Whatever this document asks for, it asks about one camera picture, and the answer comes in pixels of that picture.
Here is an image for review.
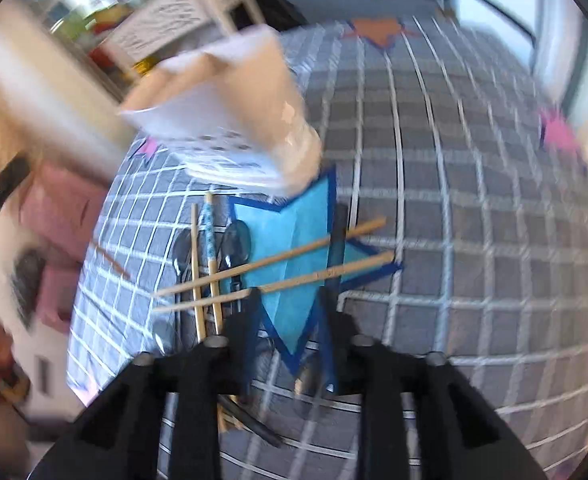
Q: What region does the beige plastic utensil holder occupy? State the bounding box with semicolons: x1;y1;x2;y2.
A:
118;25;322;197

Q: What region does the pink storage box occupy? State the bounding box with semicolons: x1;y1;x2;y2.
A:
19;164;107;334

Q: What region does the steel spoon black handle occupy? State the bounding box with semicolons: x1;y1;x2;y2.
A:
152;318;175;356
218;396;283;448
172;229;192;284
220;220;251;270

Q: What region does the blue patterned bamboo chopstick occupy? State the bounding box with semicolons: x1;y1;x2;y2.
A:
203;192;223;334

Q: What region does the white perforated chair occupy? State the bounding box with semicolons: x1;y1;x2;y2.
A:
100;0;265;73

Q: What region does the grey checked tablecloth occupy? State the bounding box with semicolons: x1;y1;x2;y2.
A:
66;18;588;479

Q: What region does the plain bamboo chopstick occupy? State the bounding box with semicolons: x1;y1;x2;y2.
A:
90;240;131;281
152;216;387;298
153;250;395;313
191;204;207;342

